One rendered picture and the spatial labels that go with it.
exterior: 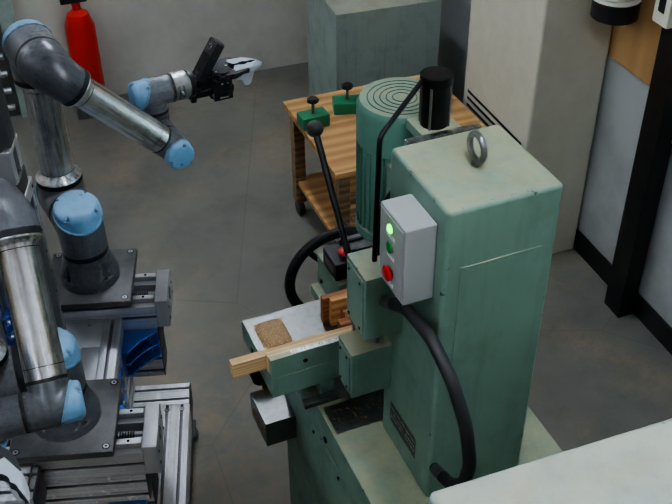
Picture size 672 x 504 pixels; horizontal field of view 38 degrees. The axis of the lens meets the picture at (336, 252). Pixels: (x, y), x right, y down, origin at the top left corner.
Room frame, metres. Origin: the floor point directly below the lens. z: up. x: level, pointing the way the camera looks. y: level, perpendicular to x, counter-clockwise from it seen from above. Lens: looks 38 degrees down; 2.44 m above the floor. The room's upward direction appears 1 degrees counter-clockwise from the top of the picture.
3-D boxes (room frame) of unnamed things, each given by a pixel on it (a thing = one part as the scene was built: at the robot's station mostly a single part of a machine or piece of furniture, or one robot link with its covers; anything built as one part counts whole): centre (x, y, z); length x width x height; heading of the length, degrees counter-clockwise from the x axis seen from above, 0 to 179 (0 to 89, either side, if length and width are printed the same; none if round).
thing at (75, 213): (2.00, 0.65, 0.98); 0.13 x 0.12 x 0.14; 29
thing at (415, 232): (1.34, -0.12, 1.40); 0.10 x 0.06 x 0.16; 22
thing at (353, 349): (1.46, -0.06, 1.02); 0.09 x 0.07 x 0.12; 112
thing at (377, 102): (1.69, -0.13, 1.35); 0.18 x 0.18 x 0.31
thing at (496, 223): (1.42, -0.24, 1.16); 0.22 x 0.22 x 0.72; 22
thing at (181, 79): (2.28, 0.40, 1.22); 0.08 x 0.05 x 0.08; 29
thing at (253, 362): (1.65, -0.03, 0.92); 0.57 x 0.02 x 0.04; 112
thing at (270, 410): (1.72, 0.17, 0.58); 0.12 x 0.08 x 0.08; 22
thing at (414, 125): (1.56, -0.18, 1.53); 0.08 x 0.08 x 0.17; 22
